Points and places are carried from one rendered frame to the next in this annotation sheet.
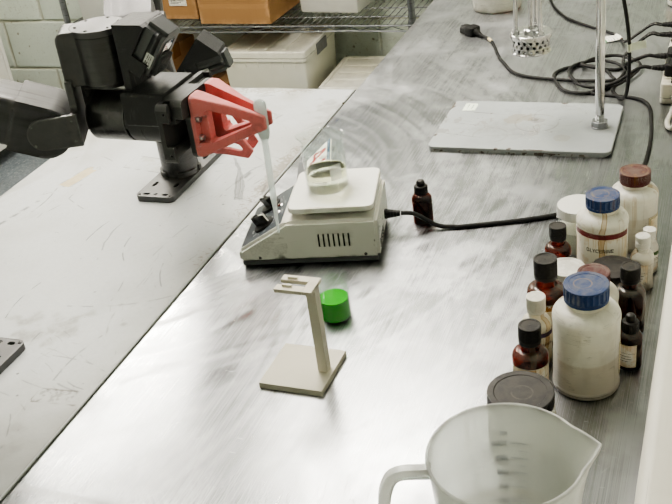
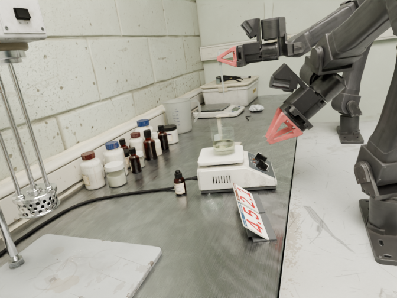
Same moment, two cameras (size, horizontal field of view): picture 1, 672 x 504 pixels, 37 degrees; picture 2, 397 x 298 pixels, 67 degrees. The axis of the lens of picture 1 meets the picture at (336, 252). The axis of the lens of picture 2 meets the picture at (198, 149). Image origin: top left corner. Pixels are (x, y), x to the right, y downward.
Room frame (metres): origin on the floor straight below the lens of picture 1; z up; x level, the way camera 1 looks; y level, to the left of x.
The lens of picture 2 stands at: (2.02, -0.11, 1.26)
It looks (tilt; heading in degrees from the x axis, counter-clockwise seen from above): 18 degrees down; 177
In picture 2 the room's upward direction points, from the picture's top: 8 degrees counter-clockwise
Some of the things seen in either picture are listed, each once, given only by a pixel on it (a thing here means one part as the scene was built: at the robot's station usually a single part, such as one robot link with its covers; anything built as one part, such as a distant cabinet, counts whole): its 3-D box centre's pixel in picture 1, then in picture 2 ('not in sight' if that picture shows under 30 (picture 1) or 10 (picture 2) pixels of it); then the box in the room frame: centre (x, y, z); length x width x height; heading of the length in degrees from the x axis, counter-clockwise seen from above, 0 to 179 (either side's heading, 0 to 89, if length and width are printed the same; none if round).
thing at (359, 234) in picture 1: (321, 218); (232, 168); (1.26, 0.01, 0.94); 0.22 x 0.13 x 0.08; 79
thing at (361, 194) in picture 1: (335, 189); (221, 154); (1.25, -0.01, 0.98); 0.12 x 0.12 x 0.01; 79
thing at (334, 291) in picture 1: (333, 296); not in sight; (1.06, 0.01, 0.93); 0.04 x 0.04 x 0.06
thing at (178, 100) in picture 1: (225, 120); (231, 57); (0.96, 0.09, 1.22); 0.09 x 0.07 x 0.07; 65
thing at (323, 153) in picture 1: (323, 163); (224, 139); (1.25, 0.00, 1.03); 0.07 x 0.06 x 0.08; 68
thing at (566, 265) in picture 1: (566, 284); (137, 159); (1.02, -0.28, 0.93); 0.05 x 0.05 x 0.05
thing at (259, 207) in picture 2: not in sight; (247, 197); (1.39, 0.02, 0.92); 0.09 x 0.06 x 0.04; 175
